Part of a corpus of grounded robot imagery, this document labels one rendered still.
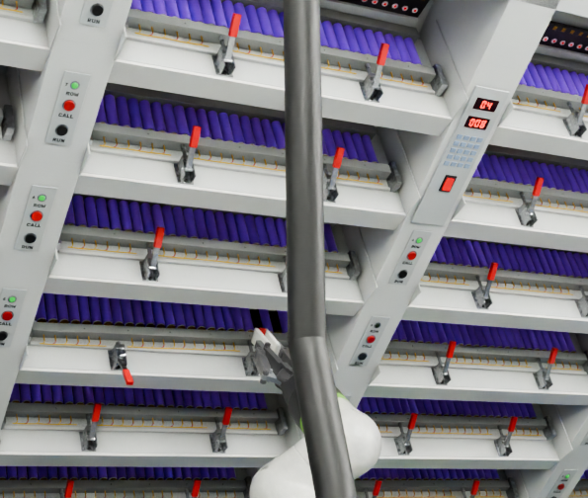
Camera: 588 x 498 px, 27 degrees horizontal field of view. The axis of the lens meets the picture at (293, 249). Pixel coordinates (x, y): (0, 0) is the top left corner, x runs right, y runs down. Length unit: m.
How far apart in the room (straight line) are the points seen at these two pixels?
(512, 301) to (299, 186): 1.71
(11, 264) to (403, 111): 0.68
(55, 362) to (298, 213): 1.40
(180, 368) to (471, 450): 0.79
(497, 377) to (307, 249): 1.85
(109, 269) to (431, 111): 0.60
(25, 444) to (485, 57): 1.07
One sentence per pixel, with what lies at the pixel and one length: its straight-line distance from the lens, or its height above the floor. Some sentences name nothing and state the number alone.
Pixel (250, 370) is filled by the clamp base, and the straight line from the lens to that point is 2.27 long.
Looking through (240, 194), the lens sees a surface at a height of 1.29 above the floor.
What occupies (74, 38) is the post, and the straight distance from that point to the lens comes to 1.78.
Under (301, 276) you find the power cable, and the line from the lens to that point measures 0.77.
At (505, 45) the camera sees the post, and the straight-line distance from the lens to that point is 2.05.
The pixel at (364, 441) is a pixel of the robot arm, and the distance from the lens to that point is 1.93.
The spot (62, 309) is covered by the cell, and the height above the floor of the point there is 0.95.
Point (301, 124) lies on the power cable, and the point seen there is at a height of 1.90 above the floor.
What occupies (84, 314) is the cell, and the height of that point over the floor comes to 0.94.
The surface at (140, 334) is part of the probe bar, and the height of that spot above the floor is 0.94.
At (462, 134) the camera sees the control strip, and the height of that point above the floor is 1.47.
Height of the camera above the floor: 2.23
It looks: 29 degrees down
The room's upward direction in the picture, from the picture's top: 23 degrees clockwise
